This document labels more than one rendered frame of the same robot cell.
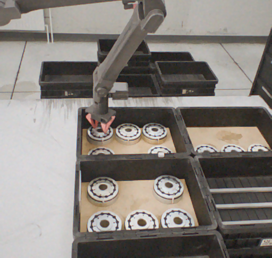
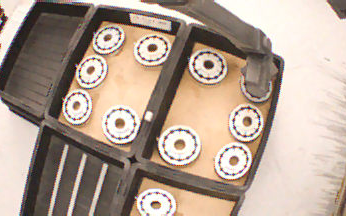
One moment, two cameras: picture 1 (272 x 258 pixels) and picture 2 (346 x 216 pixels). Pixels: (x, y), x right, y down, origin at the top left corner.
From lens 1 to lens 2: 1.24 m
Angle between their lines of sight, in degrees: 66
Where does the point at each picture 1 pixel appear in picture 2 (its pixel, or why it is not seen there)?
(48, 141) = (295, 60)
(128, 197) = (135, 79)
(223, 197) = (92, 183)
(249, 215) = (66, 189)
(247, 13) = not seen: outside the picture
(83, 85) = not seen: outside the picture
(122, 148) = (225, 108)
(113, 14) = not seen: outside the picture
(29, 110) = (341, 60)
